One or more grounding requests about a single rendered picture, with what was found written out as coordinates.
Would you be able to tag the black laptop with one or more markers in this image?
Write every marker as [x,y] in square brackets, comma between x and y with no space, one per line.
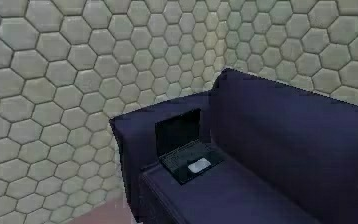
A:
[180,150]

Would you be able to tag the dark blue sofa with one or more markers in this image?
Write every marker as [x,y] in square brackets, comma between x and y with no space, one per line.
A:
[273,150]

